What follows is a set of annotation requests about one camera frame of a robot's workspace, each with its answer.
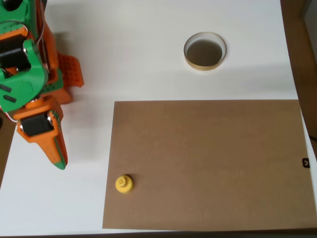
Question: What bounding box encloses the small yellow plastic piece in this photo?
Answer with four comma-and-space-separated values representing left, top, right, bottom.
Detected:
115, 175, 134, 195

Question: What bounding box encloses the round bowl with gold rim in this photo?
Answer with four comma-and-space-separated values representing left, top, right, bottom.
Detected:
183, 31, 227, 71

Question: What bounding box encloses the brown cardboard mat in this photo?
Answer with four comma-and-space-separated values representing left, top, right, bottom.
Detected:
102, 99, 317, 230

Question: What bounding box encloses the white red servo cable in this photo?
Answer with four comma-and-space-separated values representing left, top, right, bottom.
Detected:
0, 14, 50, 123

